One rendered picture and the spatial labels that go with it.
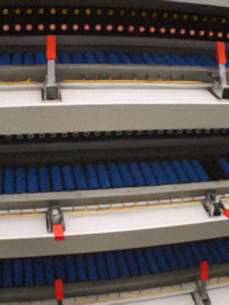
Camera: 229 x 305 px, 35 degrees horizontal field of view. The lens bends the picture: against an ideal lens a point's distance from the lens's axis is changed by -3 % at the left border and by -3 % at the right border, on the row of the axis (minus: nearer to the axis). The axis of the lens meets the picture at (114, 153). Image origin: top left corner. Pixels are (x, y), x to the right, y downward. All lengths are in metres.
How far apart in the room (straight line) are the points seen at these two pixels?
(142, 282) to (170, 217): 0.16
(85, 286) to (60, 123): 0.32
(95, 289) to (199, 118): 0.36
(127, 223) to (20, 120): 0.23
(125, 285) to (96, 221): 0.17
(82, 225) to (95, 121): 0.16
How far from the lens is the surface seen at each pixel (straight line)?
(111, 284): 0.71
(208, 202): 0.65
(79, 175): 0.65
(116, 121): 0.54
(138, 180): 0.65
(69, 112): 0.52
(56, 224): 0.54
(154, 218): 0.61
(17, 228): 0.58
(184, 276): 0.75
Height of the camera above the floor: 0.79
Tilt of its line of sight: 14 degrees down
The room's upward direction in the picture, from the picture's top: 1 degrees clockwise
